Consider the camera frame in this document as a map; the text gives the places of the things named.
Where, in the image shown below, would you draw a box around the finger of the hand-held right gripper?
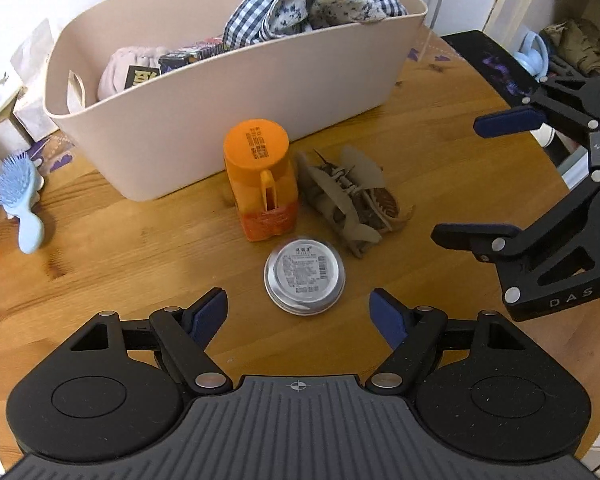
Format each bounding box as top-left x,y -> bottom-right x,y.
472,76 -> 600,139
431,170 -> 600,322

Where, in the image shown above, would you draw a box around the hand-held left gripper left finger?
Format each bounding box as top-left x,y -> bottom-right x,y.
70,287 -> 232,395

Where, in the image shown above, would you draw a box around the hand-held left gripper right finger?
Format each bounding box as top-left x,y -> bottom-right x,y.
366,288 -> 523,394

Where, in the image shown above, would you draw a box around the round silver tin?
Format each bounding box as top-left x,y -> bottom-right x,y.
264,239 -> 346,316

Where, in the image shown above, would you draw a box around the beige plastic basket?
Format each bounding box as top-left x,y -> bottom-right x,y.
43,0 -> 428,202

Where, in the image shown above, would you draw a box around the wooden desktop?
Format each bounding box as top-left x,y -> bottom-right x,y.
0,25 -> 600,466

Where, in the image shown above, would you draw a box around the black mat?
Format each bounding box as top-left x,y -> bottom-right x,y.
439,30 -> 548,111

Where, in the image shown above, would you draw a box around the light blue headphones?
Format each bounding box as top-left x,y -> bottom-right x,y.
512,30 -> 551,81

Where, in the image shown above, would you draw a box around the olive cloth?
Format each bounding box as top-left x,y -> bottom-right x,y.
540,19 -> 600,81

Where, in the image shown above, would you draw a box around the orange plastic bottle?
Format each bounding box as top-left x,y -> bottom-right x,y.
223,119 -> 301,243

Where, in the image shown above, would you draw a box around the light blue hairbrush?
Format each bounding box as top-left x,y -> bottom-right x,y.
0,155 -> 46,255

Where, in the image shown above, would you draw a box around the black yellow small box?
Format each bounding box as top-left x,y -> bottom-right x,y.
125,65 -> 161,92

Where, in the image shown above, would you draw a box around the dark printed box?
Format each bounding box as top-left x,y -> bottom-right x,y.
158,40 -> 231,75

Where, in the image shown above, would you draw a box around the cream tissue pack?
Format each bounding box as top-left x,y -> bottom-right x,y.
14,87 -> 61,143

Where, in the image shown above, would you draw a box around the brown tissue pack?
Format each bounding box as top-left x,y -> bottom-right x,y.
0,19 -> 56,161

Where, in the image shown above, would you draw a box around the blue checked cloth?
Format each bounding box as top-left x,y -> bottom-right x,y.
223,0 -> 408,51

